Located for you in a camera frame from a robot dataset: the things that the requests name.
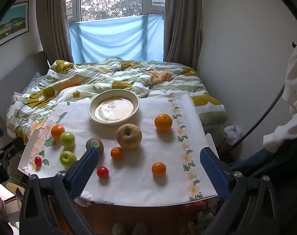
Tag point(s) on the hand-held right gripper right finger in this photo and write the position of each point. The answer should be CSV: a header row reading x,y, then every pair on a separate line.
x,y
213,171

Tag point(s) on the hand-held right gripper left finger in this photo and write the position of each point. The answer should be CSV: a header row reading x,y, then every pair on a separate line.
x,y
86,171

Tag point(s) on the green apple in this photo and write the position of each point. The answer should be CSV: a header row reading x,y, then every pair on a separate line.
x,y
67,139
68,158

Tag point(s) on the kiwi with green sticker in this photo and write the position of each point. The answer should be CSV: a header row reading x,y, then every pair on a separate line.
x,y
95,145

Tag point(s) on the small dark red cherry tomato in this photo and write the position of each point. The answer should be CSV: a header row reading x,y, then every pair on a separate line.
x,y
38,160

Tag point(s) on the medium orange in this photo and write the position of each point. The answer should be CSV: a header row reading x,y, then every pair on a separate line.
x,y
57,131

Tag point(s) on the brownish yellow apple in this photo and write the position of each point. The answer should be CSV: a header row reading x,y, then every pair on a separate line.
x,y
128,136

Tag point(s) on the cream ceramic bowl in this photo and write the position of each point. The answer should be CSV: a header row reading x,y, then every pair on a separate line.
x,y
114,106

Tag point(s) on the cardboard box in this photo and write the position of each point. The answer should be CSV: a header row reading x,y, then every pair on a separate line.
x,y
6,197

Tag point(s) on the small mandarin orange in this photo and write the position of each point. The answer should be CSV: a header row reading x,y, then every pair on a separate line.
x,y
116,153

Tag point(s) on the white plastic bag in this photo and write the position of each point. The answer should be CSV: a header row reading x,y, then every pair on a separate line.
x,y
233,133

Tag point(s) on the white floral tablecloth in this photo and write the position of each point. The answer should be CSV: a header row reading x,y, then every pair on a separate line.
x,y
143,183

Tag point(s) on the grey patterned pillow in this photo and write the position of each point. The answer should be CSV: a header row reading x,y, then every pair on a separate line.
x,y
33,81

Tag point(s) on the large orange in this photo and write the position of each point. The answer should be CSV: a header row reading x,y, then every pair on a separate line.
x,y
163,122

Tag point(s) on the grey headboard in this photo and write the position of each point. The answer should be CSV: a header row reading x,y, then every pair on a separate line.
x,y
16,66

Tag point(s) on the black curved tube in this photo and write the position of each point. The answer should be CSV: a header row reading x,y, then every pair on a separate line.
x,y
268,113

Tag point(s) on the green yellow floral blanket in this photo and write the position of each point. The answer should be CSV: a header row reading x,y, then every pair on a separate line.
x,y
89,78

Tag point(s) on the peach cloth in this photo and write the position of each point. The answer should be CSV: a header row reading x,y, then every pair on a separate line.
x,y
160,76

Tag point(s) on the white garment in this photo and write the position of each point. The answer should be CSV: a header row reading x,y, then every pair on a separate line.
x,y
295,78

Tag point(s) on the grey curtain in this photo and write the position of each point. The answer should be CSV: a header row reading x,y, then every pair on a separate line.
x,y
182,24
54,22

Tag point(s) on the light blue window cloth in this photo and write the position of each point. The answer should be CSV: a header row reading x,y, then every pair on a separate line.
x,y
114,39

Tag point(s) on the window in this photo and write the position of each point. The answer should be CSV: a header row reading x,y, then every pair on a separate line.
x,y
109,0

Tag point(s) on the framed wall picture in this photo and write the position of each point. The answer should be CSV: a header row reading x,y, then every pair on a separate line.
x,y
8,27

